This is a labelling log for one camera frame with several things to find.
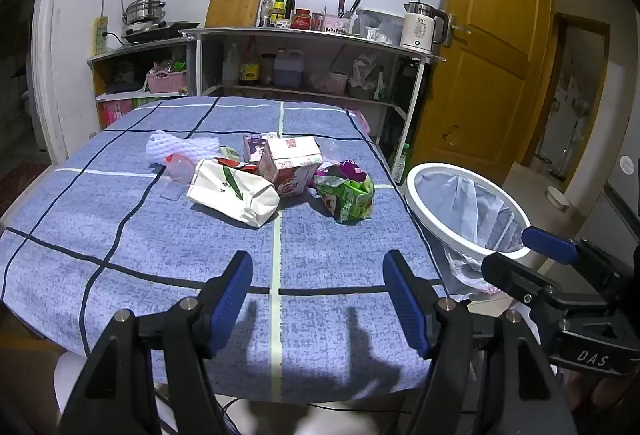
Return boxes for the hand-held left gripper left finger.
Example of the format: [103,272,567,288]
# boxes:
[57,250,254,435]

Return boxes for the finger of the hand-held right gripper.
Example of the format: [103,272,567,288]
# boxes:
[481,252,563,311]
[521,225,637,288]

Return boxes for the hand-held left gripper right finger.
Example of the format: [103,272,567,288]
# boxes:
[382,250,578,435]

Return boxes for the translucent plastic bin liner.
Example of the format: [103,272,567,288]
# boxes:
[415,167,523,302]

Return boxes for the white round trash bin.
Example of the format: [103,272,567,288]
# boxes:
[404,162,533,266]

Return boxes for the white green printed paper bag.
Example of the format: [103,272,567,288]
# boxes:
[186,158,281,229]

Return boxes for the green snack bag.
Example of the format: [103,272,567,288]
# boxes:
[314,175,375,223]

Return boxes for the clear plastic lid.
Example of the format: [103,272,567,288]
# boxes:
[159,175,188,202]

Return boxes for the clear pink plastic cup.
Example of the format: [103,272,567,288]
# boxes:
[165,154,199,183]

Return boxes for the purple snack wrapper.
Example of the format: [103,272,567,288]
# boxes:
[325,159,369,183]

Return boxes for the red white carton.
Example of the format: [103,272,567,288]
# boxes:
[258,136,325,198]

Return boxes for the purple printed box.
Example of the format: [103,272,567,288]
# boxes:
[243,133,278,164]

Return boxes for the white foam fruit net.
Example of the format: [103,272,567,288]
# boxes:
[146,130,222,164]

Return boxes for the person's right hand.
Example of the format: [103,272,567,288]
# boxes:
[562,362,638,416]

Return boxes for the white floor bowl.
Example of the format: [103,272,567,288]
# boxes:
[546,185,571,210]

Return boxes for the grey cabinet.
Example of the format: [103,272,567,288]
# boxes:
[602,135,640,228]

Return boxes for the blue plaid blanket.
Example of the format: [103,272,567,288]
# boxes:
[0,96,451,403]

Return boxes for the green plastic bottle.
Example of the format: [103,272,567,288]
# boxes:
[391,143,412,186]

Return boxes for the wooden door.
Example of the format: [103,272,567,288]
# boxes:
[410,0,553,170]

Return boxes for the pink printed box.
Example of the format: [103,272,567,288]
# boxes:
[101,99,135,126]

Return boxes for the pink plastic basket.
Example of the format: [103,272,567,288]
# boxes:
[146,69,187,94]

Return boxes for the clear plastic bottle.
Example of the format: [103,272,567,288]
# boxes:
[222,42,240,86]

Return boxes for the yellow label oil bottle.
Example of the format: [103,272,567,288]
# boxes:
[239,36,262,87]

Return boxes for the crumpled plastic bags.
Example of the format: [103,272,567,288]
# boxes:
[350,55,386,88]

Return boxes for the dark liquid plastic jug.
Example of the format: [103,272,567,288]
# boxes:
[272,49,305,89]

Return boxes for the white electric kettle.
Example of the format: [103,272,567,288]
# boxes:
[400,1,449,54]

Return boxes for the small wooden shelf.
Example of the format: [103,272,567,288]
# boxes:
[87,37,198,130]

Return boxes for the clear plastic storage container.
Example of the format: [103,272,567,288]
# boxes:
[356,8,405,46]

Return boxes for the metal topped shelf rack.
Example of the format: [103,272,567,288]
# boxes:
[180,26,446,176]

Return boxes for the pink knife holder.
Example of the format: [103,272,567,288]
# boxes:
[322,14,353,34]

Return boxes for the yellow green power strip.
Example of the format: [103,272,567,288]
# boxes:
[94,16,109,56]

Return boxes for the steel cooking pot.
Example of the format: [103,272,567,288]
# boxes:
[123,0,166,24]

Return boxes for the wooden door frame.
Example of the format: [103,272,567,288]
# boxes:
[522,12,611,196]

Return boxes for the metal door handle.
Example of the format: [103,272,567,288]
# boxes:
[442,13,472,46]

